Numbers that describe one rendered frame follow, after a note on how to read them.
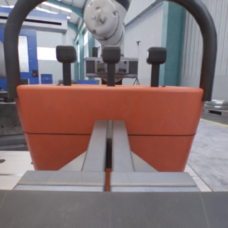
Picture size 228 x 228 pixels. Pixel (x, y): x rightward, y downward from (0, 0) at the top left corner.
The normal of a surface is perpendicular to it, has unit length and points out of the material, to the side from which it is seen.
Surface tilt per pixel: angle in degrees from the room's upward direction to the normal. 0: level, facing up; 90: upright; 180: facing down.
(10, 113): 90
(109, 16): 96
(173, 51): 90
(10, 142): 90
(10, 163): 0
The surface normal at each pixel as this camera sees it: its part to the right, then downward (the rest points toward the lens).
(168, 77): 0.33, 0.18
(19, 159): 0.02, -0.98
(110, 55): 0.01, 0.18
